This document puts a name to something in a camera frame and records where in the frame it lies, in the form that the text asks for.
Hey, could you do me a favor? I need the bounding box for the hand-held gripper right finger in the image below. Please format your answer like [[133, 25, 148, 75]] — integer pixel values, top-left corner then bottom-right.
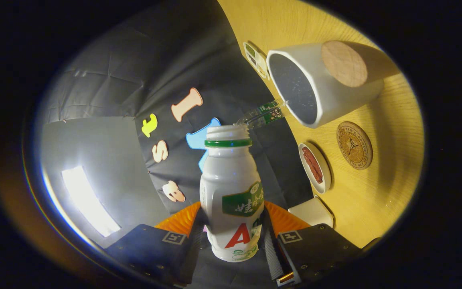
[[260, 200, 364, 287]]

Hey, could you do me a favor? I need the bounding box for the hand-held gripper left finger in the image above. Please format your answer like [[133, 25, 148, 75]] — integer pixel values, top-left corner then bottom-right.
[[103, 201, 209, 286]]

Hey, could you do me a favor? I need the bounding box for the white juice bottle green label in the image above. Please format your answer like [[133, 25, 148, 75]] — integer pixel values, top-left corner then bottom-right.
[[200, 125, 264, 263]]

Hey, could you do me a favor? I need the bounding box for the round cork coaster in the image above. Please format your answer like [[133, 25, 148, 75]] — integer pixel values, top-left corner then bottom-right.
[[336, 121, 373, 170]]

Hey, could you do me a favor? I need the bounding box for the white cup wooden handle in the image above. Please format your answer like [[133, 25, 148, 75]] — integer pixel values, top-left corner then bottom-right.
[[266, 40, 400, 129]]

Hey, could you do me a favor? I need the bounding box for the clear plastic water bottle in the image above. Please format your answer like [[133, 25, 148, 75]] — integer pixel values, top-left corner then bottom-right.
[[234, 100, 290, 130]]

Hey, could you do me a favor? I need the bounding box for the cream toaster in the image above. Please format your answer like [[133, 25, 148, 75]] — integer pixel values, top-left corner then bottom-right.
[[288, 196, 334, 228]]

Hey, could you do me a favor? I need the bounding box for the round beige plate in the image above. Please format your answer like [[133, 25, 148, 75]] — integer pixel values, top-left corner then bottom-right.
[[298, 142, 332, 195]]

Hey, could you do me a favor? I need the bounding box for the red meat slice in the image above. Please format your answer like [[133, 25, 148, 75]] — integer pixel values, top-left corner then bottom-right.
[[302, 147, 324, 184]]

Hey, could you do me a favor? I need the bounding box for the ceiling light panel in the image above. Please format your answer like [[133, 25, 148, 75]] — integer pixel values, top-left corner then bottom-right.
[[62, 166, 122, 238]]

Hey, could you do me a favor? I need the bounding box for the wooden table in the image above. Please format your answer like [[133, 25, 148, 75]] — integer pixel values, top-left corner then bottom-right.
[[217, 0, 425, 249]]

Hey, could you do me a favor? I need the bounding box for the white divided dish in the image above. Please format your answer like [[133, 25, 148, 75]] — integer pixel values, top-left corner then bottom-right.
[[243, 42, 270, 80]]

